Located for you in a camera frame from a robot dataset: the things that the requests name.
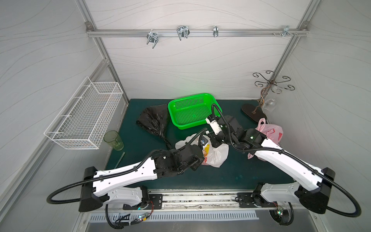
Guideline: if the metal clamp hook left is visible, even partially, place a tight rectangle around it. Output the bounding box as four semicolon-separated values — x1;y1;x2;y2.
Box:
146;31;158;49

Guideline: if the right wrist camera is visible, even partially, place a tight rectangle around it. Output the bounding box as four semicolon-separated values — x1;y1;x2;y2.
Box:
206;115;222;135

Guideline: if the metal clamp hook middle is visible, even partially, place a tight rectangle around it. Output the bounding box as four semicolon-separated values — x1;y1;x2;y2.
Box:
176;25;190;40

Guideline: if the white printed plastic bag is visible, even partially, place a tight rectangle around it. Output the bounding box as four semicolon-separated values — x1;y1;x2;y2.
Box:
175;134;229;168

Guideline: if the aluminium crossbar rail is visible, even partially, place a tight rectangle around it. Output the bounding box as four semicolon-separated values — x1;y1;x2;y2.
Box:
87;28;310;38

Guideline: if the green plastic basket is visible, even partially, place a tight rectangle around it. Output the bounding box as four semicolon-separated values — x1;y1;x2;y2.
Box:
168;93;222;130

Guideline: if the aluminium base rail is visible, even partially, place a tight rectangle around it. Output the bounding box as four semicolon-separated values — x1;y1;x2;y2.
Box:
81;189;308;212

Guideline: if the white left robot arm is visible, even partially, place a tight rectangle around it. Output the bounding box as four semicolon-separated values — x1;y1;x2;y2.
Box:
46;144;204;212

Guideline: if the green translucent cup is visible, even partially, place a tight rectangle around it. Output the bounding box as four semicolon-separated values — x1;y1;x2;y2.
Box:
103;130;124;151

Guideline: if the white wire basket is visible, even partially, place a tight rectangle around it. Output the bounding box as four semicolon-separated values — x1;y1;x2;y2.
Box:
43;77;123;150

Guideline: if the pink plastic bag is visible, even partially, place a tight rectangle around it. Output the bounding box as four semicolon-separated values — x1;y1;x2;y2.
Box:
245;118;286;165

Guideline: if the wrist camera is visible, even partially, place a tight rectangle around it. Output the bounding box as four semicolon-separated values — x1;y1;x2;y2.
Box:
198;135;209;149
206;115;222;135

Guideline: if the black plastic bag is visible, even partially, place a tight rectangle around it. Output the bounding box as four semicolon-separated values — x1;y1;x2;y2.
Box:
136;104;173;150

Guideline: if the metal clamp hook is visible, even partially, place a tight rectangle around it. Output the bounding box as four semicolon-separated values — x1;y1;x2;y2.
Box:
176;25;190;40
146;31;158;49

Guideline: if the clear glass on stand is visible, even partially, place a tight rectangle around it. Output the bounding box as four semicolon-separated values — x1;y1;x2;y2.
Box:
263;98;276;112

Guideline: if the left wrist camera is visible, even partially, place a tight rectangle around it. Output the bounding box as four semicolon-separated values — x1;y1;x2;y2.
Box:
198;135;209;149

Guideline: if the small metal hook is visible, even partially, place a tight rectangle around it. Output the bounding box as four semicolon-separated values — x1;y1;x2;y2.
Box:
213;26;219;38

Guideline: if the metal bracket right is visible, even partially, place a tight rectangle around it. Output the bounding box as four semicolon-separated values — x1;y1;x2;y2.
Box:
272;26;298;38

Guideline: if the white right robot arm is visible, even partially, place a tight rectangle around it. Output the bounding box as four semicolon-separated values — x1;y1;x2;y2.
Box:
206;115;361;218

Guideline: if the bronze curled hook stand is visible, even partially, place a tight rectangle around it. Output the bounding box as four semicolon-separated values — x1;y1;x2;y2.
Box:
241;72;296;123

